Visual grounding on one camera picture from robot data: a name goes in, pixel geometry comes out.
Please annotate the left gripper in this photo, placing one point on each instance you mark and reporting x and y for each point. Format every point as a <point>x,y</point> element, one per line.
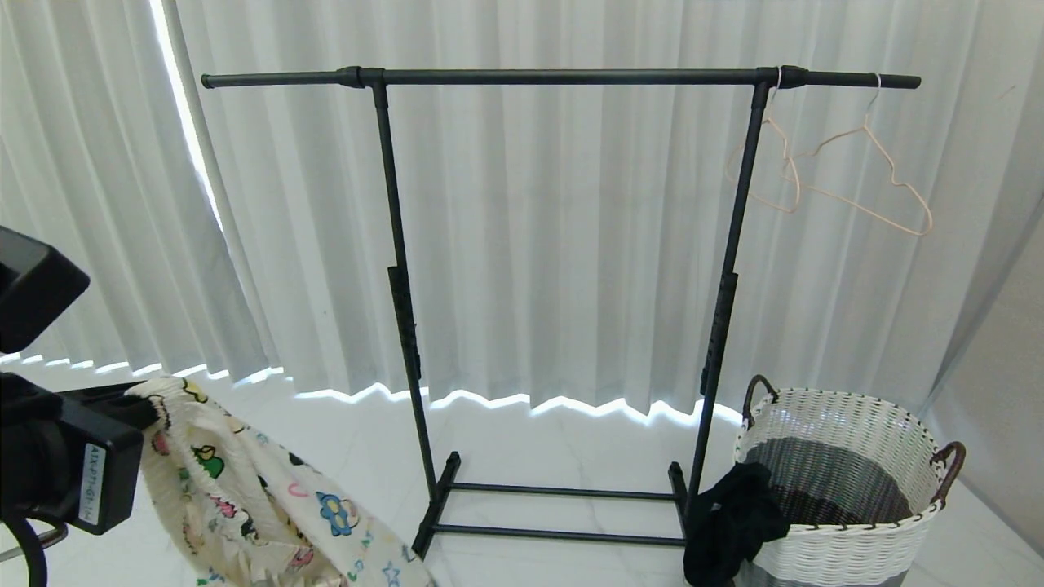
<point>49,456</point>

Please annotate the cream printed garment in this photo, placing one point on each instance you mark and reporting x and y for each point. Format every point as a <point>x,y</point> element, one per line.
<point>245,489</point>

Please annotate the black garment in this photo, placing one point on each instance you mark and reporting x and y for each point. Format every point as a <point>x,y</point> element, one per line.
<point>730,522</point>

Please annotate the pink clothes hanger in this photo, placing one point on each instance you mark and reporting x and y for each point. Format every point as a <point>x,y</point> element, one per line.
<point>866,130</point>
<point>798,196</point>

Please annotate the black clothes rack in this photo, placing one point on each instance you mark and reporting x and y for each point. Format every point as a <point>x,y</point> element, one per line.
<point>571,77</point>

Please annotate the white laundry basket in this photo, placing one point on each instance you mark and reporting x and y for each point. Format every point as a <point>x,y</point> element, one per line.
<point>840,554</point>

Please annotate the white curtain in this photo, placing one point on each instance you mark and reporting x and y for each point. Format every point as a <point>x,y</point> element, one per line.
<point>530,244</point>

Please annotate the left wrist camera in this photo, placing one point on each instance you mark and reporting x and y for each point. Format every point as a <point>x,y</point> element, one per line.
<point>33,285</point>

